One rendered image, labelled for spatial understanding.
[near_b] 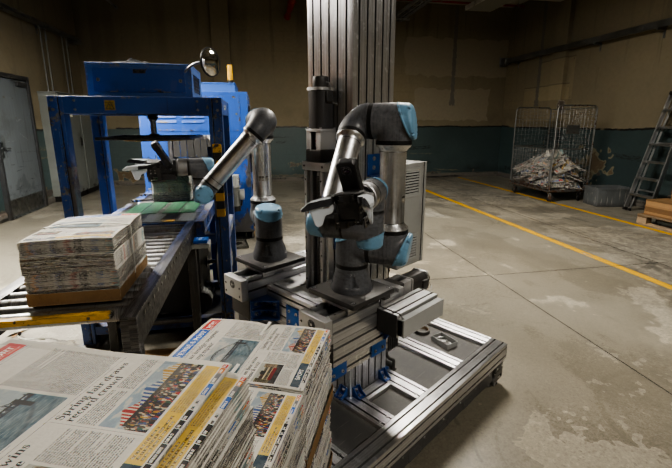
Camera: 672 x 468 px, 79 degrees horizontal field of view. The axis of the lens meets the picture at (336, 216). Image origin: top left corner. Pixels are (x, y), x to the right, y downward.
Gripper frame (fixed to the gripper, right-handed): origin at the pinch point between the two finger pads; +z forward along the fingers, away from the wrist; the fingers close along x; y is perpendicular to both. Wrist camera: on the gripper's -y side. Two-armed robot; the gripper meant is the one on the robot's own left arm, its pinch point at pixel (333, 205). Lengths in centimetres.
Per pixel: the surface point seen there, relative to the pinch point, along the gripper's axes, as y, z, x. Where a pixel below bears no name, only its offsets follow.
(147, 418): 15.7, 45.6, 8.9
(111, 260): 16, -21, 89
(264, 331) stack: 37, -16, 32
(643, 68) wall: -65, -774, -287
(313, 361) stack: 39.3, -6.0, 12.9
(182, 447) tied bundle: 17, 47, 3
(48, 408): 14, 48, 21
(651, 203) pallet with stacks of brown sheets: 127, -588, -241
